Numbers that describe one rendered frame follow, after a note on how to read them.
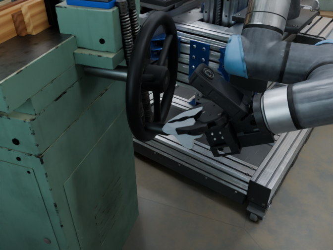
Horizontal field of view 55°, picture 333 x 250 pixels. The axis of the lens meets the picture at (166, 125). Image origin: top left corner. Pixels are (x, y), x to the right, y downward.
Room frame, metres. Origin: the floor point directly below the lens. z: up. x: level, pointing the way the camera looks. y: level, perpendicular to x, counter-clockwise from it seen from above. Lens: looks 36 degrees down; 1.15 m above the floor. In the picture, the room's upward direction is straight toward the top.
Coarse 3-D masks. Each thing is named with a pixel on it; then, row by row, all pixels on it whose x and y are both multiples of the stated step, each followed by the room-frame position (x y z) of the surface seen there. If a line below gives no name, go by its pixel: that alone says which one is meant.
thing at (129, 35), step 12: (120, 0) 0.68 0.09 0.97; (132, 0) 0.71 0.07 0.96; (120, 12) 0.67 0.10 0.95; (132, 12) 0.71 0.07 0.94; (120, 24) 0.68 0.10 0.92; (132, 24) 0.71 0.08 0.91; (132, 36) 0.72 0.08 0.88; (132, 48) 0.68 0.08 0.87; (144, 96) 0.72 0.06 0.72; (144, 108) 0.73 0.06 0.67; (144, 120) 0.69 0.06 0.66
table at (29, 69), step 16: (48, 32) 0.69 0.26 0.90; (0, 48) 0.60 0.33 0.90; (16, 48) 0.60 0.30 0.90; (32, 48) 0.60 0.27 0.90; (48, 48) 0.60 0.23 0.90; (64, 48) 0.63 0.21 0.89; (80, 48) 0.68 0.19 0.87; (0, 64) 0.53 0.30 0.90; (16, 64) 0.53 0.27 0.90; (32, 64) 0.54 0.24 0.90; (48, 64) 0.57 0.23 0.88; (64, 64) 0.62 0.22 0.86; (96, 64) 0.64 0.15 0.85; (112, 64) 0.63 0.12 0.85; (0, 80) 0.47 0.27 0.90; (16, 80) 0.49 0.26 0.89; (32, 80) 0.53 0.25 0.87; (48, 80) 0.56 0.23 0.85; (0, 96) 0.46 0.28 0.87; (16, 96) 0.48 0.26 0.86
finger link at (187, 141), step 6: (186, 120) 0.50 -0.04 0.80; (192, 120) 0.49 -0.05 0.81; (168, 126) 0.50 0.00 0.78; (174, 126) 0.49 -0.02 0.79; (180, 126) 0.48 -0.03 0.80; (168, 132) 0.50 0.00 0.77; (174, 132) 0.48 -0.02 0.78; (180, 138) 0.49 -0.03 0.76; (186, 138) 0.48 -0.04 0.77; (192, 138) 0.48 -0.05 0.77; (186, 144) 0.48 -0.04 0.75; (192, 144) 0.48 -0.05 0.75
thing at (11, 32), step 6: (30, 0) 0.76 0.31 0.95; (12, 6) 0.71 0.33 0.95; (18, 6) 0.71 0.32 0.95; (0, 12) 0.67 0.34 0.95; (6, 12) 0.67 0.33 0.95; (12, 12) 0.68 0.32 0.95; (0, 18) 0.65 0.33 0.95; (6, 18) 0.66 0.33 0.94; (0, 24) 0.64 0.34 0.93; (6, 24) 0.66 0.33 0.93; (12, 24) 0.67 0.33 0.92; (0, 30) 0.64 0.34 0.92; (6, 30) 0.65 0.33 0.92; (12, 30) 0.67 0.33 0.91; (0, 36) 0.63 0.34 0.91; (6, 36) 0.65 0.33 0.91; (12, 36) 0.66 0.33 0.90; (0, 42) 0.63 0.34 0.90
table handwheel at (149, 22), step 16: (160, 16) 0.65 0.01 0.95; (144, 32) 0.58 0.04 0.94; (176, 32) 0.75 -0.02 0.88; (144, 48) 0.56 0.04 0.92; (176, 48) 0.76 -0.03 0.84; (160, 64) 0.67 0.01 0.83; (176, 64) 0.76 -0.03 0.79; (128, 80) 0.52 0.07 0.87; (144, 80) 0.56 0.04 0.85; (160, 80) 0.61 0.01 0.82; (128, 96) 0.51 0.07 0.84; (128, 112) 0.51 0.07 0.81; (160, 112) 0.65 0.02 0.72; (144, 128) 0.54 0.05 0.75
